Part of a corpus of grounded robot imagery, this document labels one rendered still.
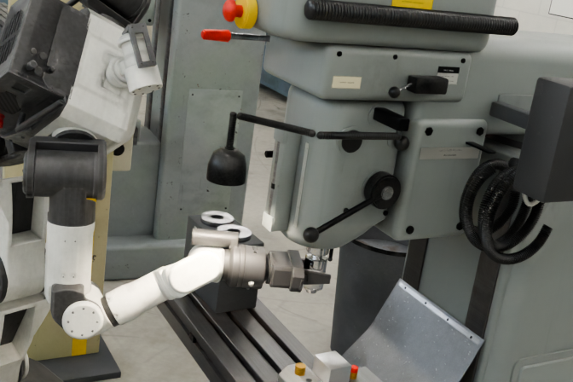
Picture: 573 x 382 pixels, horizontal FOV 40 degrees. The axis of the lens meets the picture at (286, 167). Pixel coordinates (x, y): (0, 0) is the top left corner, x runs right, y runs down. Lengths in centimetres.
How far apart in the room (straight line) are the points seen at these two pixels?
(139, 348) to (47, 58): 236
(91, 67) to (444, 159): 72
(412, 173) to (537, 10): 554
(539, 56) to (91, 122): 91
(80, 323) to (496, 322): 88
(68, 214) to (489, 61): 87
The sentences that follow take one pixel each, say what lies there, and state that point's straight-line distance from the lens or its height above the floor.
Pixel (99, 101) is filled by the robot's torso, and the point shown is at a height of 154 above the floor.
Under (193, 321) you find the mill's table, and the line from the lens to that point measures 203.
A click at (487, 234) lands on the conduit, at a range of 152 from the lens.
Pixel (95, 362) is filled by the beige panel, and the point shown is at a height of 3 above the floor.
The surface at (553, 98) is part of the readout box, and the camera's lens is 142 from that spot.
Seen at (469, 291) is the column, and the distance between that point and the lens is 186.
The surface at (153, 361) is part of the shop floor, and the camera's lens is 367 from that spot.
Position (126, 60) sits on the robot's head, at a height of 163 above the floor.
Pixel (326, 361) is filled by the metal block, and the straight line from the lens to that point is 164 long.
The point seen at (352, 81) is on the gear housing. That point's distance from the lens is 142.
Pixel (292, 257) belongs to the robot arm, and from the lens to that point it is 166.
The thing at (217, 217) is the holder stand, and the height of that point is 114.
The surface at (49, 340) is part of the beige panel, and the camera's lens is 356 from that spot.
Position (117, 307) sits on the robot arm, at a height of 115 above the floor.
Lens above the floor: 191
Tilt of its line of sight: 17 degrees down
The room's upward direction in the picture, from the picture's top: 8 degrees clockwise
